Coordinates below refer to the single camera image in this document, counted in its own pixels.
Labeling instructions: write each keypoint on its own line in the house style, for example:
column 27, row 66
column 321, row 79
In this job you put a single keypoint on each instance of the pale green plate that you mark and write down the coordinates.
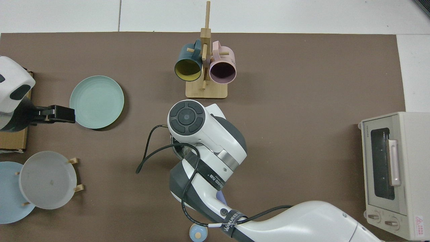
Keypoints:
column 97, row 101

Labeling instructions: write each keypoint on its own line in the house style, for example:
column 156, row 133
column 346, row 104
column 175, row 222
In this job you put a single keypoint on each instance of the grey plate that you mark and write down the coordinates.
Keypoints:
column 47, row 181

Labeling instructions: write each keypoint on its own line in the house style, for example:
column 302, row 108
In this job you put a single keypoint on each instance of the wooden plate rack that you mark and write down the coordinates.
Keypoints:
column 79, row 188

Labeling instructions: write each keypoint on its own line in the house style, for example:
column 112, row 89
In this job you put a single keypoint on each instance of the light blue plate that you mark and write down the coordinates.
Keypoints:
column 8, row 201

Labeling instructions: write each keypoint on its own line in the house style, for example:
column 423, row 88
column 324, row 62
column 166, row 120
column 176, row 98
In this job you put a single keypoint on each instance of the dark teal cup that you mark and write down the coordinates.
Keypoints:
column 183, row 53

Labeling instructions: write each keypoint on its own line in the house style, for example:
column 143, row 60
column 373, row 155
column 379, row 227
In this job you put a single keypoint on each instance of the wooden cup stand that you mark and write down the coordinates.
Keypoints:
column 206, row 90

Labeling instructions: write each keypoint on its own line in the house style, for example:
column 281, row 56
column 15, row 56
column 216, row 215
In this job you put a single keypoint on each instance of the pink cup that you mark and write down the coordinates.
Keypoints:
column 226, row 57

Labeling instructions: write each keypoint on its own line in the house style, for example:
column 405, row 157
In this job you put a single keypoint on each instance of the brown table cloth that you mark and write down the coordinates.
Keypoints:
column 285, row 134

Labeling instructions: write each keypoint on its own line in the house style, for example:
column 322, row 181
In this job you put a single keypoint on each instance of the pale toaster oven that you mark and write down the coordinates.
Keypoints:
column 413, row 168

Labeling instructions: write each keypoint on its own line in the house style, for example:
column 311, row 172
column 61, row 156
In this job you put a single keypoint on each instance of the dark grey panel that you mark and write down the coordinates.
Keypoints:
column 423, row 5

